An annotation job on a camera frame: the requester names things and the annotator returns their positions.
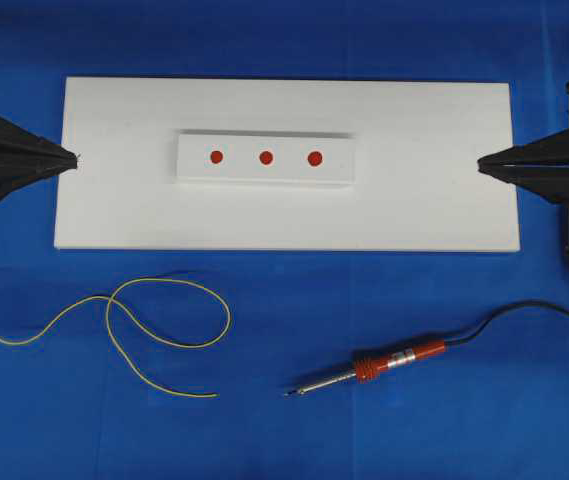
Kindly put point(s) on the large white foam board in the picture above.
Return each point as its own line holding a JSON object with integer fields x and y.
{"x": 417, "y": 185}

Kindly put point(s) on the small white raised block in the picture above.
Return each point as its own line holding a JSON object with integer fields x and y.
{"x": 266, "y": 159}

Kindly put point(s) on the blue table cloth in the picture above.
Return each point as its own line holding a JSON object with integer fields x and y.
{"x": 169, "y": 365}

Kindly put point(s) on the red handled soldering iron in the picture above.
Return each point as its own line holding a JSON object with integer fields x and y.
{"x": 369, "y": 368}

